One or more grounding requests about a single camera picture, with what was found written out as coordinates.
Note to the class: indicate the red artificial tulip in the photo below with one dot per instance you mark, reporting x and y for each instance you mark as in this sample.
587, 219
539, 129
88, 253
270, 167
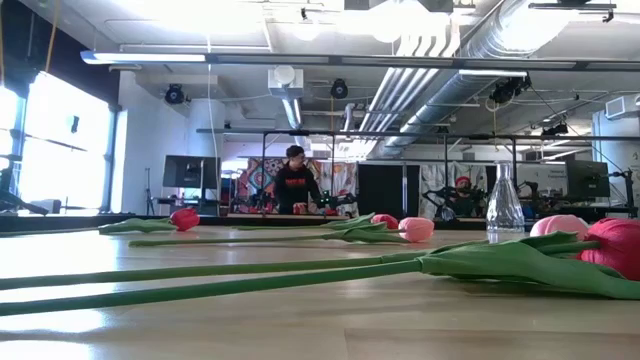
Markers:
184, 219
620, 250
386, 221

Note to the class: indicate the black background robot arm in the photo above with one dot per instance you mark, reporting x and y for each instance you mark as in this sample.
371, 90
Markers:
335, 200
440, 195

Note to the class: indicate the clear glass vase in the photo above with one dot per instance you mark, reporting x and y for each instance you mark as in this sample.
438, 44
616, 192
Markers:
505, 210

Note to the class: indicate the white patterned cloth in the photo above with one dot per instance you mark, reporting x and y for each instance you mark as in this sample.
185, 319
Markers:
345, 175

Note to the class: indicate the person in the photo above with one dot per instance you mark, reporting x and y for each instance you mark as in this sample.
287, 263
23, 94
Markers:
295, 185
462, 181

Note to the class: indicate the colourful patterned tapestry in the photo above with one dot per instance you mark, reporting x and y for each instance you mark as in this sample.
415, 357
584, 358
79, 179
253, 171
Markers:
257, 177

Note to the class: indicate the black partition panel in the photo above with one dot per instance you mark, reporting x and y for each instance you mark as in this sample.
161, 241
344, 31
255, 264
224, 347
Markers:
385, 190

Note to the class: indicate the black ceiling speaker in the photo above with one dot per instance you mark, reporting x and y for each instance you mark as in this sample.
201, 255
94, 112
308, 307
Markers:
339, 89
174, 94

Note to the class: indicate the white ceiling unit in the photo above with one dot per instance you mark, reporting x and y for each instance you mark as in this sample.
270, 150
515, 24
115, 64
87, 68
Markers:
285, 82

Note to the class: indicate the grey patterned cloth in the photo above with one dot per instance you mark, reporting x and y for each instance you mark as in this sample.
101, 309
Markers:
435, 177

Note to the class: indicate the long suspended light bar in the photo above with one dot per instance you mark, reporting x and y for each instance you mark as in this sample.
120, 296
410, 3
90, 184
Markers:
350, 61

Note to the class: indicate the white ceiling pipe bundle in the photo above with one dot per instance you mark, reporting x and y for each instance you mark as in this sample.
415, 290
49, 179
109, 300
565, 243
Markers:
400, 85

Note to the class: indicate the black computer monitor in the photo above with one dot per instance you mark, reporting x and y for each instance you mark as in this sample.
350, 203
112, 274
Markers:
587, 178
187, 171

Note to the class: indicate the round white ceiling lamp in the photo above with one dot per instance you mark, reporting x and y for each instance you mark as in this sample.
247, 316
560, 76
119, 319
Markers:
306, 30

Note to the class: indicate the large bright window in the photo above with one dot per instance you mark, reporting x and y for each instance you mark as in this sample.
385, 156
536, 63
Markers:
60, 150

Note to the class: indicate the black background station frame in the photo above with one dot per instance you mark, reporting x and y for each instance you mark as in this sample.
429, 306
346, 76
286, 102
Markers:
380, 133

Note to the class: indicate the silver ventilation duct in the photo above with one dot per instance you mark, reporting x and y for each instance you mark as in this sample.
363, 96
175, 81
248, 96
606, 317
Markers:
450, 95

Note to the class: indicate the black ceiling camera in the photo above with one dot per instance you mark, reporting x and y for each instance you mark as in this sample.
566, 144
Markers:
555, 129
507, 90

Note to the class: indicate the black aluminium table frame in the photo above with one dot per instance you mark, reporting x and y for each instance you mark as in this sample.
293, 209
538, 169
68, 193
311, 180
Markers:
75, 221

